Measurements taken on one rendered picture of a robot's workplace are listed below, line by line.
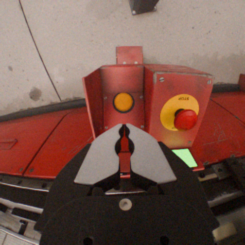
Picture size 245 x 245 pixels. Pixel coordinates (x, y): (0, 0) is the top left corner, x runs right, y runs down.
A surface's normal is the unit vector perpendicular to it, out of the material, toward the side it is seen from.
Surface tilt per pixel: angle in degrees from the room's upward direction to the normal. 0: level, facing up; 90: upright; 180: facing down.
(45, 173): 90
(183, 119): 3
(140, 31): 0
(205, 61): 0
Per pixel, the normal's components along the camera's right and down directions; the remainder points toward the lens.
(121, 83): 0.00, 0.54
